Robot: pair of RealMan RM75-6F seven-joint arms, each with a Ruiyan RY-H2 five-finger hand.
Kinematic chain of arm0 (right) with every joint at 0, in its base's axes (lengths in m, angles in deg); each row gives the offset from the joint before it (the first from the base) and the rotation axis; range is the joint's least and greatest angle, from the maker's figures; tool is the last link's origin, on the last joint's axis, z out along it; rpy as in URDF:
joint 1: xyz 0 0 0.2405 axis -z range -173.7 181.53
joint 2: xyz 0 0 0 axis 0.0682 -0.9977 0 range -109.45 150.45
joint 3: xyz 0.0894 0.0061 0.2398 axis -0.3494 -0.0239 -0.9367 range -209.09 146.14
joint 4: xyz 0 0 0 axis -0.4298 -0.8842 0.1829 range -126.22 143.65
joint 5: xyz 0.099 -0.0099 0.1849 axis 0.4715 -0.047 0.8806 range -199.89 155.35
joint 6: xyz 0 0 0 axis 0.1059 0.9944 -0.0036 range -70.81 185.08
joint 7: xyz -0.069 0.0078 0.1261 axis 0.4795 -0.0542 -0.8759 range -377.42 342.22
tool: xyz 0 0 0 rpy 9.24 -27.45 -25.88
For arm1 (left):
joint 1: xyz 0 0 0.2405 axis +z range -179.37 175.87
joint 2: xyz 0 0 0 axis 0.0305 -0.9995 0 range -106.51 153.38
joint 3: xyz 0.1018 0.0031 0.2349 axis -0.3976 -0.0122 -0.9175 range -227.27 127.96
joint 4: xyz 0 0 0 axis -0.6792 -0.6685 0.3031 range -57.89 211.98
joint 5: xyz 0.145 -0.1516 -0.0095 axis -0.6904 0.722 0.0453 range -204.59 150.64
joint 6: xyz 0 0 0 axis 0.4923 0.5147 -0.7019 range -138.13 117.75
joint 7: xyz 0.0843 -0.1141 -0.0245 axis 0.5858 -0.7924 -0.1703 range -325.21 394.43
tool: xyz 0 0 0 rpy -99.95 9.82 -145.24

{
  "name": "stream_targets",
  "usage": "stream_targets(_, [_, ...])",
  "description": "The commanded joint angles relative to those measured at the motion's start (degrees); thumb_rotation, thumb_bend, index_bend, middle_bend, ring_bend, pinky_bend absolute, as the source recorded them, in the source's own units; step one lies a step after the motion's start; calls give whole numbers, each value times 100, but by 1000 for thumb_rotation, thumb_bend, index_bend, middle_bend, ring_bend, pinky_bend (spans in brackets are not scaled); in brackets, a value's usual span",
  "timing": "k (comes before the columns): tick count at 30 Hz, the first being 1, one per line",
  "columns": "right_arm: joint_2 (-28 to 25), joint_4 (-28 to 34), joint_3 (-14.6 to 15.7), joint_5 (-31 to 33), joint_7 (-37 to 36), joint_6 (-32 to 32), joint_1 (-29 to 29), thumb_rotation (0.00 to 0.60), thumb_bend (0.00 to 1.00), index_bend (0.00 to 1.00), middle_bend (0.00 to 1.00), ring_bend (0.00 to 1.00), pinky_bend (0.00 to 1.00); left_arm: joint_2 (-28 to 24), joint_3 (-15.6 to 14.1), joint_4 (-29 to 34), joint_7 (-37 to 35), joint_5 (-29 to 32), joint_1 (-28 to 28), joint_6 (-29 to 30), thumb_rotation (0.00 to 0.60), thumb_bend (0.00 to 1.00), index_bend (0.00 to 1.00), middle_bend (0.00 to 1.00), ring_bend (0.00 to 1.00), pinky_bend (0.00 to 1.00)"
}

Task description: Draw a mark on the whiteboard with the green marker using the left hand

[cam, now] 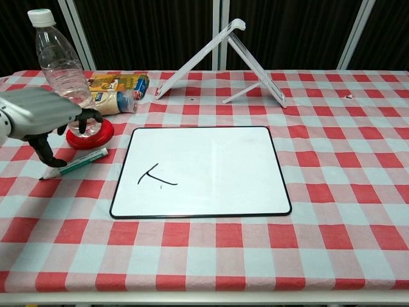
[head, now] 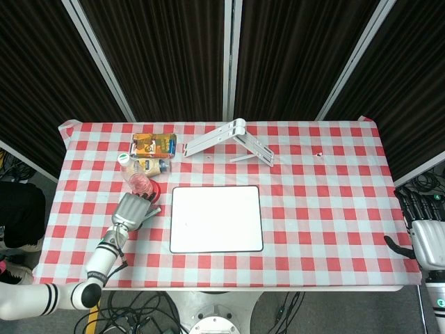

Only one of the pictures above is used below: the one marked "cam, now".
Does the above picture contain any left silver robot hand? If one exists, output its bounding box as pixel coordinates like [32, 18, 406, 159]
[0, 88, 104, 168]

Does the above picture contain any green whiteboard marker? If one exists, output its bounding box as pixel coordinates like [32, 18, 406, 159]
[38, 147, 109, 182]

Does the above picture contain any clear plastic water bottle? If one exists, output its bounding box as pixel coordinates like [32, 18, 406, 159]
[27, 8, 103, 138]

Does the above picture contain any red round coaster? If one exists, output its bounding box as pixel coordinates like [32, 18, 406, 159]
[66, 118, 115, 150]

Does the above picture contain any beige jar with blue cap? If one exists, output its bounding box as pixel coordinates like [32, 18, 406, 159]
[90, 89, 139, 115]

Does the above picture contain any yellow snack box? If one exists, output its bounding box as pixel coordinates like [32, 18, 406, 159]
[86, 72, 150, 100]

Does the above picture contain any white folding laptop stand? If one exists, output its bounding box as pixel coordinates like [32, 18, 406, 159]
[155, 18, 288, 109]

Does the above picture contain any white board with black rim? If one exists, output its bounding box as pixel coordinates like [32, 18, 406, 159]
[109, 126, 293, 220]

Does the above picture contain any red white checkered tablecloth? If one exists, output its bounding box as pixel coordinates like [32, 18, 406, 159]
[0, 69, 409, 292]

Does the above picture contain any dark partition panel white frame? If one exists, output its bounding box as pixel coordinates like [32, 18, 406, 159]
[65, 0, 221, 72]
[337, 0, 409, 70]
[0, 0, 84, 77]
[220, 0, 368, 70]

